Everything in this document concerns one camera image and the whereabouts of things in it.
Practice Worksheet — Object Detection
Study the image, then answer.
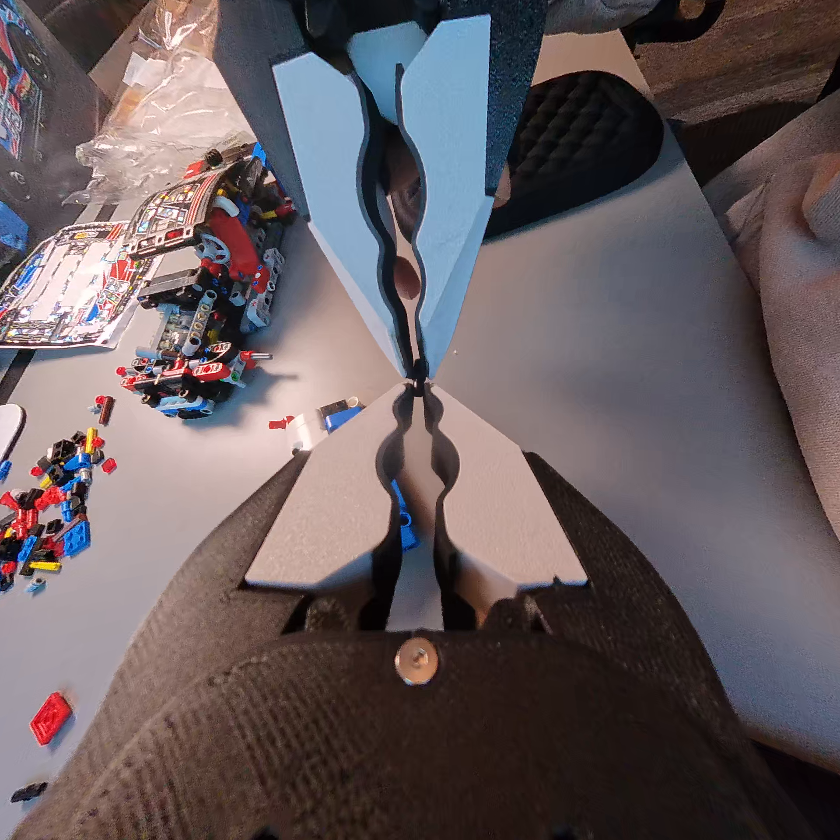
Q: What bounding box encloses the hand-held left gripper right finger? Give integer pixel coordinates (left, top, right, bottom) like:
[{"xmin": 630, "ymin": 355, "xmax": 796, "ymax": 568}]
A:
[{"xmin": 423, "ymin": 382, "xmax": 588, "ymax": 624}]

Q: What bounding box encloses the person's grey clothing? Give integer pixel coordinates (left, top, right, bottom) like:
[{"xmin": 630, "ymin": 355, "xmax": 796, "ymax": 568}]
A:
[{"xmin": 702, "ymin": 85, "xmax": 840, "ymax": 526}]

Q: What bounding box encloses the pile of clear plastic bags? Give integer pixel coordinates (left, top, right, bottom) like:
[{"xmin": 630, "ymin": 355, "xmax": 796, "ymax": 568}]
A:
[{"xmin": 75, "ymin": 0, "xmax": 263, "ymax": 204}]

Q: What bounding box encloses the blue and white lego subassembly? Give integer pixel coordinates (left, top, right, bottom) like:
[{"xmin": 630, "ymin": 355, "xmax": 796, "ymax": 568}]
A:
[{"xmin": 269, "ymin": 395, "xmax": 421, "ymax": 552}]

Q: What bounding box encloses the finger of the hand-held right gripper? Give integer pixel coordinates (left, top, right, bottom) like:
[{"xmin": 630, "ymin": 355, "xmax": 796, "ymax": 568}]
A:
[
  {"xmin": 271, "ymin": 51, "xmax": 424, "ymax": 380},
  {"xmin": 395, "ymin": 13, "xmax": 494, "ymax": 382}
]

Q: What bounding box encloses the dark lego set box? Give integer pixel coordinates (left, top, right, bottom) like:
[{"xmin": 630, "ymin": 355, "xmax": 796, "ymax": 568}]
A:
[{"xmin": 0, "ymin": 0, "xmax": 112, "ymax": 263}]

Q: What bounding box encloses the lego sticker sheet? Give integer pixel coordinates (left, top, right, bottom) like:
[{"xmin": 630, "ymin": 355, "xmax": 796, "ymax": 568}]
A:
[{"xmin": 0, "ymin": 222, "xmax": 161, "ymax": 349}]

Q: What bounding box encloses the pile of mixed lego pieces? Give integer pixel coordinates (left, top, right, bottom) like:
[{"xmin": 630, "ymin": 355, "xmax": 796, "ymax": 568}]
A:
[{"xmin": 0, "ymin": 427, "xmax": 119, "ymax": 595}]

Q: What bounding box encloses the partly built lego car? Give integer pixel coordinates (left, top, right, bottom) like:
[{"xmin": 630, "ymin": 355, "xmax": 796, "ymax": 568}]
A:
[{"xmin": 117, "ymin": 147, "xmax": 298, "ymax": 421}]

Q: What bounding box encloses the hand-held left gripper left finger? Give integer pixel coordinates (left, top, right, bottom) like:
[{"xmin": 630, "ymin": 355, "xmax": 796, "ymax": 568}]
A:
[{"xmin": 245, "ymin": 382, "xmax": 416, "ymax": 589}]

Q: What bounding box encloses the red square lego tile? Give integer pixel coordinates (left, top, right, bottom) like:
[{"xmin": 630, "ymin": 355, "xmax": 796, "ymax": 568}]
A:
[{"xmin": 29, "ymin": 692, "xmax": 73, "ymax": 746}]

